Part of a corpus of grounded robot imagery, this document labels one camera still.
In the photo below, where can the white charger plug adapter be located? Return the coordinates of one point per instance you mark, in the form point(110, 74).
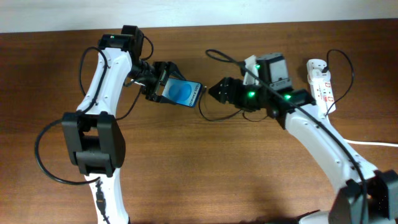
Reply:
point(315, 71)

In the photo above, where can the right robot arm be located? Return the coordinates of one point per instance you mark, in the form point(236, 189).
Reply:
point(364, 194)

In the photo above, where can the white power strip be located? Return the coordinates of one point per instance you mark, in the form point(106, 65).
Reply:
point(323, 94)

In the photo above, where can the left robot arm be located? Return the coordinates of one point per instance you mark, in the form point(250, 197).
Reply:
point(94, 140)

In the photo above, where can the blue screen Galaxy smartphone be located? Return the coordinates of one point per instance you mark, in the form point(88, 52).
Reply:
point(182, 92)

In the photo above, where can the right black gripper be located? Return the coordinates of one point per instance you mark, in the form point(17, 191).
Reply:
point(229, 83)

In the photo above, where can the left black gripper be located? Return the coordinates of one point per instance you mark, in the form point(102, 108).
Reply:
point(165, 68)

